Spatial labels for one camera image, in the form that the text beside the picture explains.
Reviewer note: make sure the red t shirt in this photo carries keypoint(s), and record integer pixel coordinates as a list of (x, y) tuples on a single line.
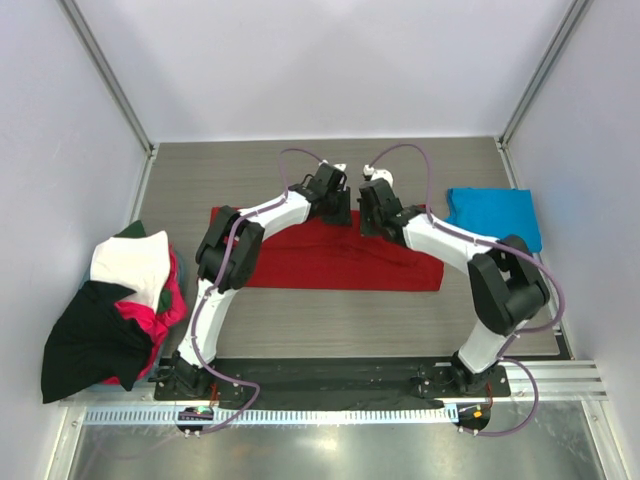
[(317, 255)]

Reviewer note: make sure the black t shirt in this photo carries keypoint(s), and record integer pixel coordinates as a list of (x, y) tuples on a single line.
[(92, 342)]

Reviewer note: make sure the white t shirt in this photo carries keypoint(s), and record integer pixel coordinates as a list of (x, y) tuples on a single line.
[(140, 264)]

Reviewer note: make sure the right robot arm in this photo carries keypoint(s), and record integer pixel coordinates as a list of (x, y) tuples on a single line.
[(506, 284)]

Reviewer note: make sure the right aluminium frame post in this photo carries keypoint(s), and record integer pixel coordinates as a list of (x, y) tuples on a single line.
[(569, 23)]

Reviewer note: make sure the left aluminium frame post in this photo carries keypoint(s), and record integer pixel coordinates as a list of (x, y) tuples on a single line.
[(83, 31)]

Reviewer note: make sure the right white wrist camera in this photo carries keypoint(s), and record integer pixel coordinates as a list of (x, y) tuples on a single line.
[(370, 173)]

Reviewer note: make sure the folded blue t shirt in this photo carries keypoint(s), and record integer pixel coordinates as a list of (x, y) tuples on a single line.
[(495, 212)]

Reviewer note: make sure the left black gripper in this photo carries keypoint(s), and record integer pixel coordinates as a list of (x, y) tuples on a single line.
[(344, 217)]

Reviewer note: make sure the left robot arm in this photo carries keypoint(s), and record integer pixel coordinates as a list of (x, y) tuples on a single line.
[(227, 258)]

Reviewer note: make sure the slotted cable duct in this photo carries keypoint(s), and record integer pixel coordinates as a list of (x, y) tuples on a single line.
[(204, 416)]

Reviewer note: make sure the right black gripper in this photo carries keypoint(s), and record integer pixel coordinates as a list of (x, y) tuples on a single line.
[(366, 229)]

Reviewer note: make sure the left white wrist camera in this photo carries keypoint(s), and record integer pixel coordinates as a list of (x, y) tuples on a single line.
[(339, 166)]

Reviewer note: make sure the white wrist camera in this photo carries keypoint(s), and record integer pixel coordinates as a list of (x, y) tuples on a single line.
[(370, 173), (339, 166)]

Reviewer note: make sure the aluminium frame post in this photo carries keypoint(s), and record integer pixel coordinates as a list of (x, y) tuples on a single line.
[(83, 31), (569, 23)]

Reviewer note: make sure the dark green t shirt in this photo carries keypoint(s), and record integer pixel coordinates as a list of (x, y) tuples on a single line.
[(135, 230)]

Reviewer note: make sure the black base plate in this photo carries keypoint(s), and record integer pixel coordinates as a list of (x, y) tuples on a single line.
[(327, 378)]

